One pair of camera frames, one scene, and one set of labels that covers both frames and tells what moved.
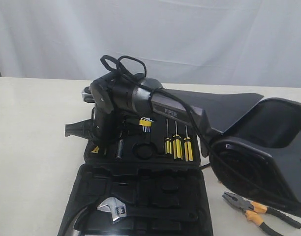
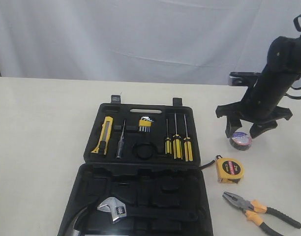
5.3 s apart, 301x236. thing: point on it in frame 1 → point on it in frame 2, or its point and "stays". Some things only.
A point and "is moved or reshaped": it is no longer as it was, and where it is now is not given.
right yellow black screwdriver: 188,146 stays
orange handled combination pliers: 251,209 stays
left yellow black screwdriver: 168,146 stays
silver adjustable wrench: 120,210 stays
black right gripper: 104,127 → 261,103
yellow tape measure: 204,165 is moved or reshaped
